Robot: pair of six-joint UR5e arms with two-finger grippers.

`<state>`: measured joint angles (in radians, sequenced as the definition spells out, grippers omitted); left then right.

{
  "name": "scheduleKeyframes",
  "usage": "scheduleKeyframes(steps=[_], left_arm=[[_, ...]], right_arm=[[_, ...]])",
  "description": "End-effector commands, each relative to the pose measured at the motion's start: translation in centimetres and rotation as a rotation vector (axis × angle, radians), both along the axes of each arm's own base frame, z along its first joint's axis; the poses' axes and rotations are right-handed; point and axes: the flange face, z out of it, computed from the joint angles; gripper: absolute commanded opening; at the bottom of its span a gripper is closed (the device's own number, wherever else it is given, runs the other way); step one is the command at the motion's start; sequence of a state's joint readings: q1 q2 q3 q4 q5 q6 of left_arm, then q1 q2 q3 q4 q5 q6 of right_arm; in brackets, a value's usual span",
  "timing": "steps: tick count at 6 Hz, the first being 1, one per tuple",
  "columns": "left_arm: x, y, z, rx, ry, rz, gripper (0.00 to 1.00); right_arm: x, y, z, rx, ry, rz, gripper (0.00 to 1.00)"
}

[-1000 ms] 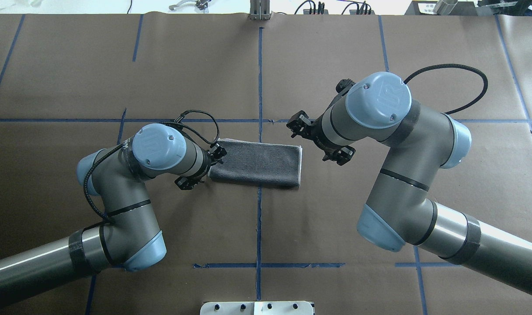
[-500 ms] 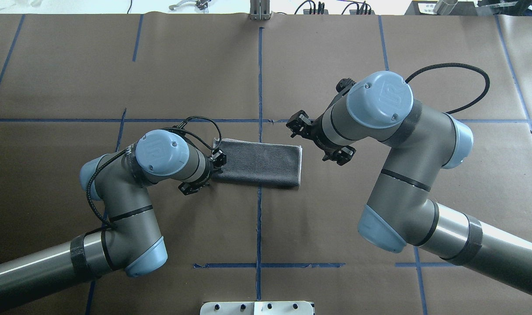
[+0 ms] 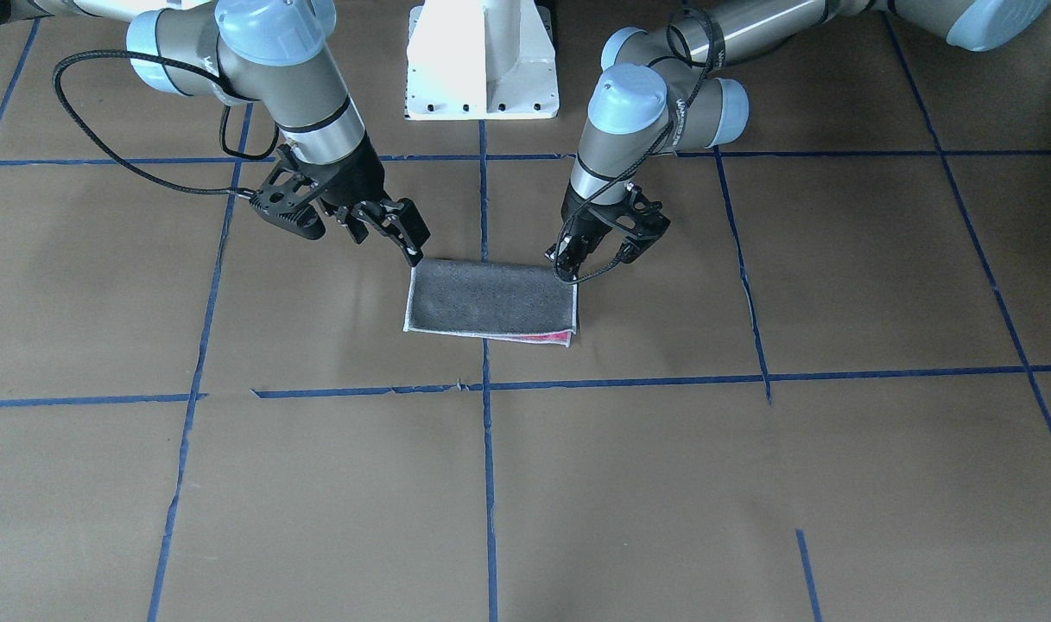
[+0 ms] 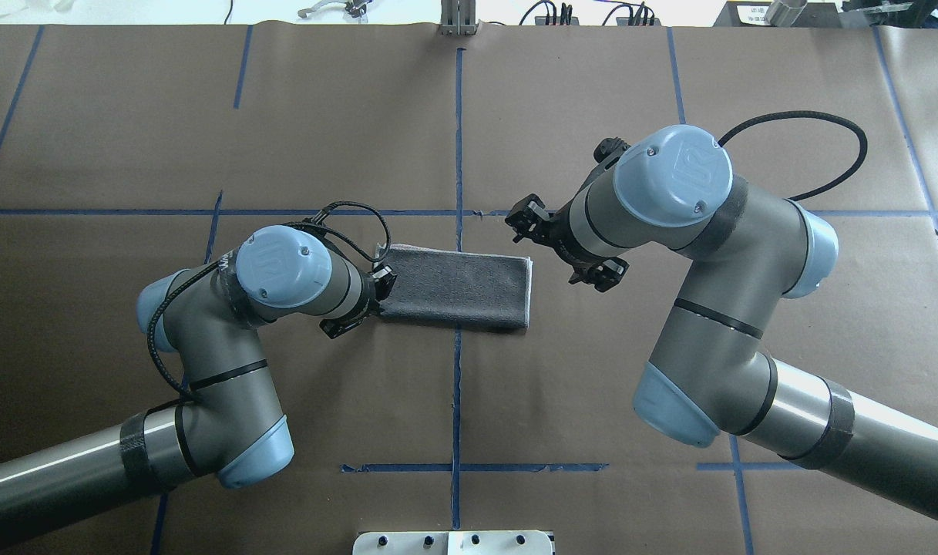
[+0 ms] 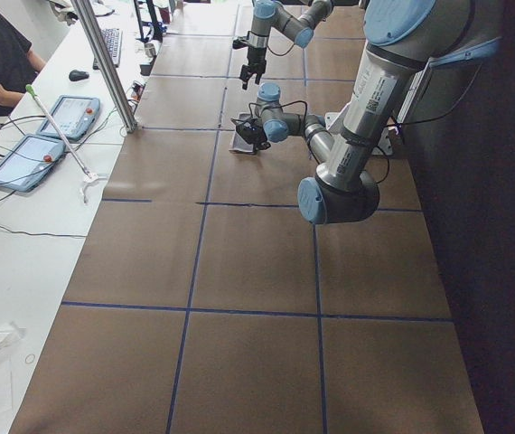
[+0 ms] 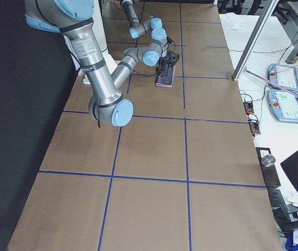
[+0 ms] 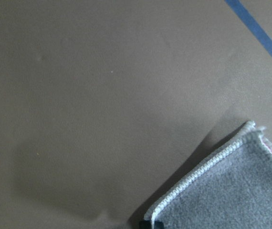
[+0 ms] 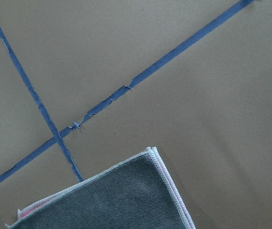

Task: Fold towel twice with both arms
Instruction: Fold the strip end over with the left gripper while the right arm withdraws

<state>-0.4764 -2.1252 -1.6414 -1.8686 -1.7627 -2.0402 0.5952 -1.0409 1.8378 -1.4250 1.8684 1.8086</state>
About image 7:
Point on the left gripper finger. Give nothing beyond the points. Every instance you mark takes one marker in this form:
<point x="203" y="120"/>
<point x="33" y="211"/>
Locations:
<point x="146" y="224"/>

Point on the pink and grey towel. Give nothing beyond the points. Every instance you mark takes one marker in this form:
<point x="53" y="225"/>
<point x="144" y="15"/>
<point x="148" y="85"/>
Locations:
<point x="229" y="189"/>

